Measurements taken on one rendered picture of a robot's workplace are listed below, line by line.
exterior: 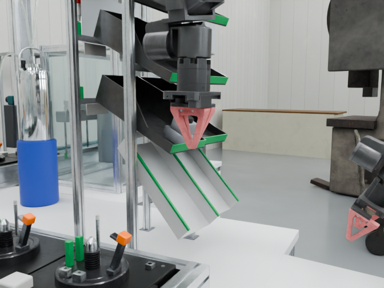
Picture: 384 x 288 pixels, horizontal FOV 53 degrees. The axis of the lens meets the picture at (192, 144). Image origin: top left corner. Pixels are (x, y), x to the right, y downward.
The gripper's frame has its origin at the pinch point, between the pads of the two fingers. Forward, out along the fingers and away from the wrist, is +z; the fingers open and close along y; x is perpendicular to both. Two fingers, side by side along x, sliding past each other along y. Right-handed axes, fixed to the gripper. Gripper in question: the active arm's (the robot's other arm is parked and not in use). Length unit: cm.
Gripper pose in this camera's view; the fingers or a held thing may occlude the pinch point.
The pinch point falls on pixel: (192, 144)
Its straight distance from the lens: 67.6
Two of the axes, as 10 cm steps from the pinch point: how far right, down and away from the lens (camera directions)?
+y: -4.4, 1.2, -8.9
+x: 9.0, 0.9, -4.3
